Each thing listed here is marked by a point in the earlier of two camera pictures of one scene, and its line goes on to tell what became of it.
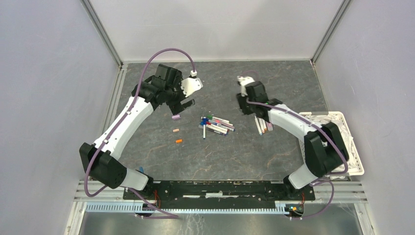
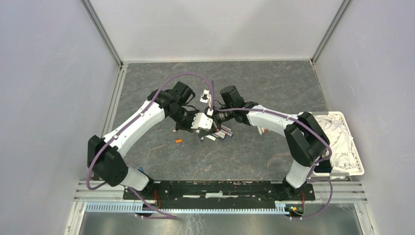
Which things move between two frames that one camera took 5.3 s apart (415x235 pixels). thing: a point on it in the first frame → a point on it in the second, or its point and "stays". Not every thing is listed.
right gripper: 241,99 → 217,123
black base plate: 219,195 stays
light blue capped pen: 258,126 stays
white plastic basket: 355,166 stays
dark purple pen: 223,134 → 211,137
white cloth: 324,118 stays
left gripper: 176,107 → 187,126
